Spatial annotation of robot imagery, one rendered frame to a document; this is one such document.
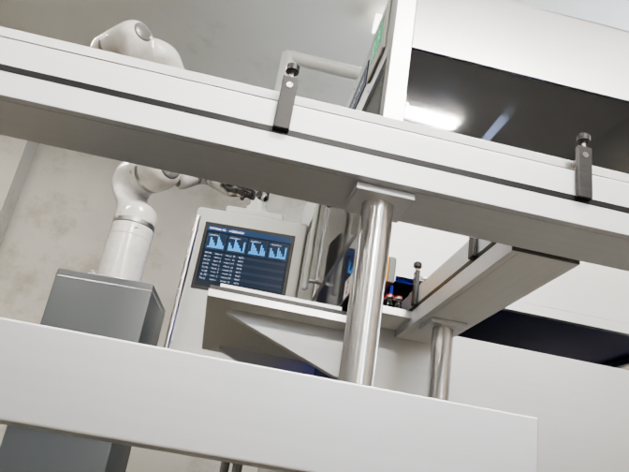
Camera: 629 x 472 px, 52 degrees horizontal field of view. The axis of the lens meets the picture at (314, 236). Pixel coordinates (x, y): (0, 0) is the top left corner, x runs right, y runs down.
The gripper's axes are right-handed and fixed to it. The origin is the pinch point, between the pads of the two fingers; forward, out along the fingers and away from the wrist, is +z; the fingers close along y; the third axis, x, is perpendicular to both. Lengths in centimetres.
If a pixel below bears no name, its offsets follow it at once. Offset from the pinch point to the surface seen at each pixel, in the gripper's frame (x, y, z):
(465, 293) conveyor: 6, 13, 81
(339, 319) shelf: -21.4, 3.1, 43.1
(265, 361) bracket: -62, -14, 3
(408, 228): 0.3, -22.9, 41.5
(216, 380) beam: 11, 80, 84
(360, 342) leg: 15, 62, 92
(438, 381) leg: -19, 8, 78
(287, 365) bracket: -63, -19, 8
